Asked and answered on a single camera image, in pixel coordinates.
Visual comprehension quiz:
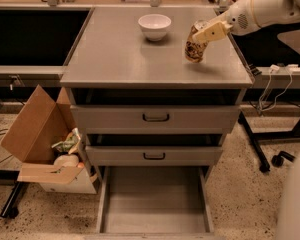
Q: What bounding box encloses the black left stand leg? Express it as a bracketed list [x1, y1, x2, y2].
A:
[0, 182, 27, 219]

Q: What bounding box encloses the grey top drawer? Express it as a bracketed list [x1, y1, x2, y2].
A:
[71, 89, 239, 134]

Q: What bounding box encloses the black table leg frame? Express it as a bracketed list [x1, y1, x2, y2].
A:
[238, 113, 300, 173]

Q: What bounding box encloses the white round object in box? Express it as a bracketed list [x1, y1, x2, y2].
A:
[54, 154, 79, 167]

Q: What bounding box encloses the grey bottom drawer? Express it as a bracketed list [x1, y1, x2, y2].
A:
[97, 166, 214, 237]

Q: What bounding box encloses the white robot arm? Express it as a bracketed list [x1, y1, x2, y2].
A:
[192, 0, 300, 240]

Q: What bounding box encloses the white cable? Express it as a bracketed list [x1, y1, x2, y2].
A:
[256, 68, 294, 113]

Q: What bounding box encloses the black office chair base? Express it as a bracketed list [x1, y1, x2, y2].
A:
[271, 151, 295, 167]

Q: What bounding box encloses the open cardboard box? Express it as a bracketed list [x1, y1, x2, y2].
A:
[0, 86, 97, 194]

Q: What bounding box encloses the grey drawer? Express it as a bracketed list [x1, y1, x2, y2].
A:
[97, 166, 214, 237]
[71, 89, 239, 134]
[86, 134, 222, 166]

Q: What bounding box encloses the white power adapter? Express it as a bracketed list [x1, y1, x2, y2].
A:
[269, 64, 280, 74]

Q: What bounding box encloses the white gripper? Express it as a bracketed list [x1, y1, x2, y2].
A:
[192, 0, 260, 43]

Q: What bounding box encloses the green snack bag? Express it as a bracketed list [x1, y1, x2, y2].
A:
[51, 128, 81, 154]

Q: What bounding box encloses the orange soda can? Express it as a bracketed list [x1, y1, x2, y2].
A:
[185, 20, 208, 63]

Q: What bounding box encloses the grey drawer cabinet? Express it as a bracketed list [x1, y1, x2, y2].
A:
[59, 6, 254, 172]

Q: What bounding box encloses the grey middle drawer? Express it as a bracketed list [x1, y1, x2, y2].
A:
[86, 134, 222, 166]

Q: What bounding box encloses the white ceramic bowl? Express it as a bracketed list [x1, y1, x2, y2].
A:
[138, 14, 172, 41]

